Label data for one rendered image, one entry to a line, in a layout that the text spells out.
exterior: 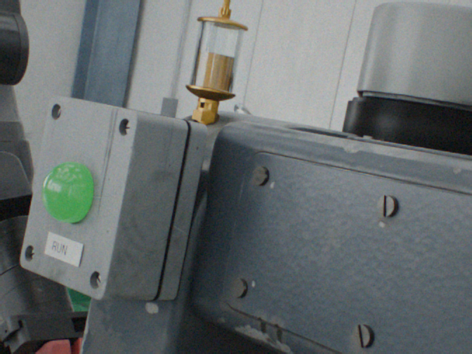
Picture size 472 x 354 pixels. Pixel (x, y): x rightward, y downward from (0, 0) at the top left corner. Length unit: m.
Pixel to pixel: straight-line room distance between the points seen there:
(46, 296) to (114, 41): 8.27
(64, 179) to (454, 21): 0.23
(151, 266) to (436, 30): 0.21
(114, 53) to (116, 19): 0.30
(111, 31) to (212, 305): 8.62
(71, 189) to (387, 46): 0.20
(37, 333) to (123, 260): 0.38
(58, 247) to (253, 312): 0.10
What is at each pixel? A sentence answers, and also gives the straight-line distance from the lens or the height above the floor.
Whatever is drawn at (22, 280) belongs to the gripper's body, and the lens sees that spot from 0.87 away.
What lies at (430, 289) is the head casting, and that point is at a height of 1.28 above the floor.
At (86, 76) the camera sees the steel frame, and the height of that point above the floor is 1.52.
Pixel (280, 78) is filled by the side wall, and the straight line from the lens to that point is 7.80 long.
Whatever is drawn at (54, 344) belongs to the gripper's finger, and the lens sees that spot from 0.83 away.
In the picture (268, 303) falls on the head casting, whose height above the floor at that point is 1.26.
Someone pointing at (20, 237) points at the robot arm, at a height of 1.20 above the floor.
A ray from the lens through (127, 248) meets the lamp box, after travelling 0.45.
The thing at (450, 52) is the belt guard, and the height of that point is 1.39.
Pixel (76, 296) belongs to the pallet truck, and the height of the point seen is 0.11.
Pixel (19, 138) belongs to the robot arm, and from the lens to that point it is 0.96.
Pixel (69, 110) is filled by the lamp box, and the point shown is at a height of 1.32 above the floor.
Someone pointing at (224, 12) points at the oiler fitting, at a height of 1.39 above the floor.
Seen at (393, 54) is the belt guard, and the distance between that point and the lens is 0.56.
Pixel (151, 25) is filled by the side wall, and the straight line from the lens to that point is 9.20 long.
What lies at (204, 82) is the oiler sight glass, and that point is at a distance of 0.53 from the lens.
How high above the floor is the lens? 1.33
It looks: 3 degrees down
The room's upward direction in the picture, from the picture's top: 11 degrees clockwise
